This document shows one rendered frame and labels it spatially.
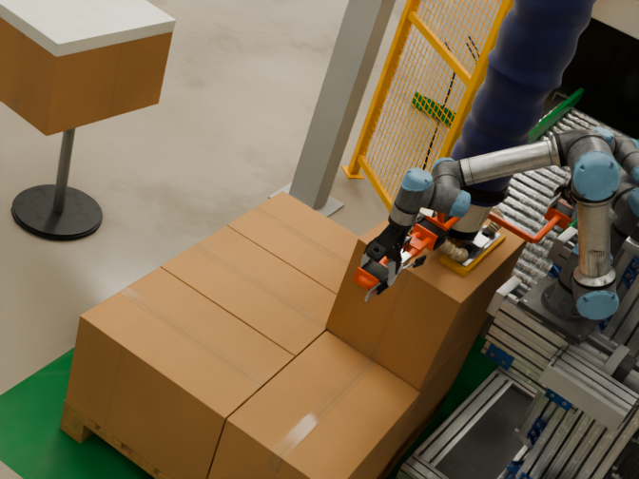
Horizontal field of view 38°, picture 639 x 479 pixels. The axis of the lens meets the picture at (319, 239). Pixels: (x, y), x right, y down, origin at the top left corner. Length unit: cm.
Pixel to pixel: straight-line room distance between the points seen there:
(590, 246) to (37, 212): 258
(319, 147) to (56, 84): 151
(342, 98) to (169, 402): 202
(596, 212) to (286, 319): 120
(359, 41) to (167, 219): 123
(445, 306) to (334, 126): 178
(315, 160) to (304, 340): 165
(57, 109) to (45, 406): 112
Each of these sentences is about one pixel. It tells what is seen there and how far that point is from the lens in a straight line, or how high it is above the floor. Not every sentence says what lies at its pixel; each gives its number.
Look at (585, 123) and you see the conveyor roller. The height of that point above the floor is 55.
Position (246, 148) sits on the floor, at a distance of 523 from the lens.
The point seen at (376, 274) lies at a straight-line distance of 268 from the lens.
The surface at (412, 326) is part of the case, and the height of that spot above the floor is 76.
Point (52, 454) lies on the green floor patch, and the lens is 342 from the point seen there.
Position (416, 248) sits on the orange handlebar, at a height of 109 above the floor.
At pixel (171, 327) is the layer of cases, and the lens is 313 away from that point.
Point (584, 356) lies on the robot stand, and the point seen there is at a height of 97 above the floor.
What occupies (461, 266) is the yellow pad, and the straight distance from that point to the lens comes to 310.
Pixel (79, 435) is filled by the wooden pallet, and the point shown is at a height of 4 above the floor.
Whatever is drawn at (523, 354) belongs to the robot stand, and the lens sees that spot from 307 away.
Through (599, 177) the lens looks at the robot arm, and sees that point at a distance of 252.
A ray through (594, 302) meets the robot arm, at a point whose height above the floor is 122.
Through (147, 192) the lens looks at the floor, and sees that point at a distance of 468.
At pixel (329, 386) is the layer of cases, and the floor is 54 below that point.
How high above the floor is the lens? 263
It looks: 34 degrees down
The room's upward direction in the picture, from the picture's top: 19 degrees clockwise
